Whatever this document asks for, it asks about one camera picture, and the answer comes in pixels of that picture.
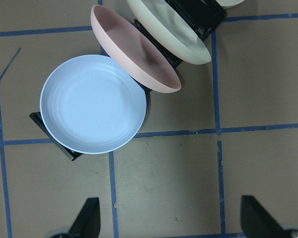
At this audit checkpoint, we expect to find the cream plate in rack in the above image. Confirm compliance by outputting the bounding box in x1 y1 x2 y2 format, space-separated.
127 0 211 65

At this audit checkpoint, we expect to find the black dish rack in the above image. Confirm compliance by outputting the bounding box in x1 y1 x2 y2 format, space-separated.
30 0 227 160

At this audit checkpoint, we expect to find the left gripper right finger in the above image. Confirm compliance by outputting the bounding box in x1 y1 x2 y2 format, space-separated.
240 195 298 238

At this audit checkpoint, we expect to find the pink plate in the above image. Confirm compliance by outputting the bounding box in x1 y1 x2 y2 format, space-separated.
90 5 181 93

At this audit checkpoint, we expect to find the blue plate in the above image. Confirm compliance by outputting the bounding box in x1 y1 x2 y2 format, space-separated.
40 55 147 154

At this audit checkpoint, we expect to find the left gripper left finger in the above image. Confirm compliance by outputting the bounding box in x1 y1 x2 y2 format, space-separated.
46 197 100 238

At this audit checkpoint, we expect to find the cream bowl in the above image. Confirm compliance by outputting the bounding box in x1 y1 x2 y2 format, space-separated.
217 0 244 9

